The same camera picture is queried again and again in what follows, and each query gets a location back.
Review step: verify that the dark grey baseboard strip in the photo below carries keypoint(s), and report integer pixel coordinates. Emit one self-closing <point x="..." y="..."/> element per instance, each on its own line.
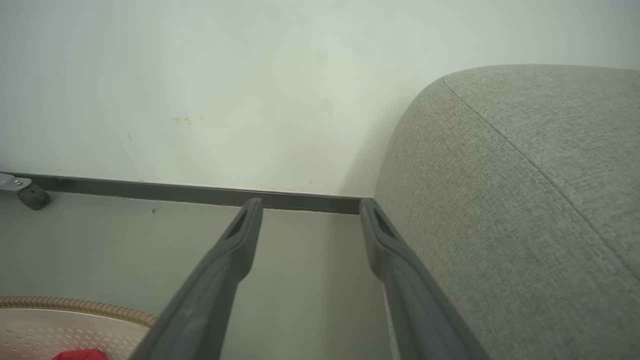
<point x="165" y="191"/>

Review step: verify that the red shorts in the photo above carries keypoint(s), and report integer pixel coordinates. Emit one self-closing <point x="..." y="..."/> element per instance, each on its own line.
<point x="80" y="355"/>

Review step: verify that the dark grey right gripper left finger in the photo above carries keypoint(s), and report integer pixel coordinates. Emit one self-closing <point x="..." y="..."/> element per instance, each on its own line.
<point x="210" y="290"/>

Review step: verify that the beige perforated laundry basket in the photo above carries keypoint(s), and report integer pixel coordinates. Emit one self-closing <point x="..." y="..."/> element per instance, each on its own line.
<point x="45" y="330"/>

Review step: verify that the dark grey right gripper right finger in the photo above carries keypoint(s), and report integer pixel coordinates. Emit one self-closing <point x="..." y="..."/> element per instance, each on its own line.
<point x="415" y="305"/>

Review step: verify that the grey fabric sofa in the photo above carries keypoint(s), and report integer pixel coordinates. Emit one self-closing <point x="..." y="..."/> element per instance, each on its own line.
<point x="515" y="210"/>

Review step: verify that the grey caster wheel with bracket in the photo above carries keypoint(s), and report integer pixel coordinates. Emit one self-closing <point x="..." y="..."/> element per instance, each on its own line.
<point x="30" y="195"/>

